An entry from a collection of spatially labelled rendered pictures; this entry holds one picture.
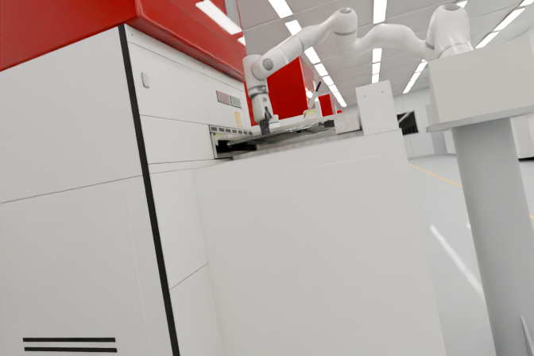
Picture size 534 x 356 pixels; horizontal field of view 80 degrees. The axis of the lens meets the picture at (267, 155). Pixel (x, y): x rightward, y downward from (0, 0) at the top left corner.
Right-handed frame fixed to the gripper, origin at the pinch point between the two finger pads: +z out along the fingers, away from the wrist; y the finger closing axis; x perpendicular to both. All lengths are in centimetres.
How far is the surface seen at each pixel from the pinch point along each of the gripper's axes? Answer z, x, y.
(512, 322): 72, -45, -54
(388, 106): 3, -16, -52
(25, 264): 30, 85, 1
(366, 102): 1.0, -11.5, -48.0
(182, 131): -1.9, 35.5, -17.5
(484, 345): 92, -56, -35
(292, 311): 56, 16, -32
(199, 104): -12.4, 26.5, -7.2
